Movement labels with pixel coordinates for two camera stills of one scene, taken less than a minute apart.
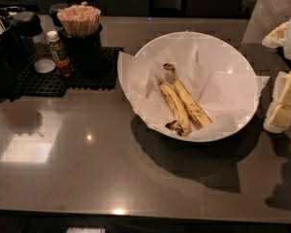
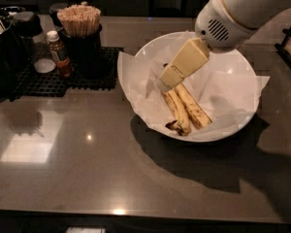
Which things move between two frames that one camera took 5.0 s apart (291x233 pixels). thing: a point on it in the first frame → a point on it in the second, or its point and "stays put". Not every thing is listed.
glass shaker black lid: [28, 26] stays put
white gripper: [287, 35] → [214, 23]
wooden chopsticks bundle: [80, 19] stays put
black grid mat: [32, 84] stays put
